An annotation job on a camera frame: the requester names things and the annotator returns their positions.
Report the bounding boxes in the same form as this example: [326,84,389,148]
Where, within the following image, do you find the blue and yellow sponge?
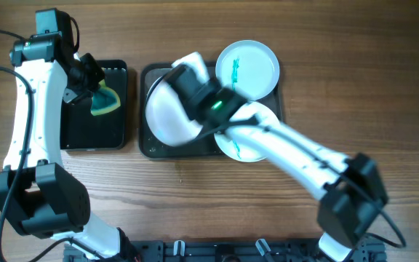
[90,80,121,116]

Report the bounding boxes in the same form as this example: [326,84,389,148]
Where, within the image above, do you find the white plate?
[213,100,282,163]
[145,77,203,147]

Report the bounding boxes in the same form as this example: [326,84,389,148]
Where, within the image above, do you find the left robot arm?
[0,31,140,261]

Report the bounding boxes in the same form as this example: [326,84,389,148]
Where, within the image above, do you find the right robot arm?
[145,52,388,261]

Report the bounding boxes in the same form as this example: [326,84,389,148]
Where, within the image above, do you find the dark grey serving tray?
[138,61,284,160]

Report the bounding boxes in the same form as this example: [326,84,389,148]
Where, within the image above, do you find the black water tray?
[60,60,128,151]

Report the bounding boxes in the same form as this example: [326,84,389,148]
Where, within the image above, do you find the light blue plate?
[215,40,280,100]

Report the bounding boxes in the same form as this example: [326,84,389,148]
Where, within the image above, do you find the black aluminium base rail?
[63,238,387,262]

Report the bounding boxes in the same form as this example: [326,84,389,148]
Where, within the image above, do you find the right black cable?
[145,72,407,250]

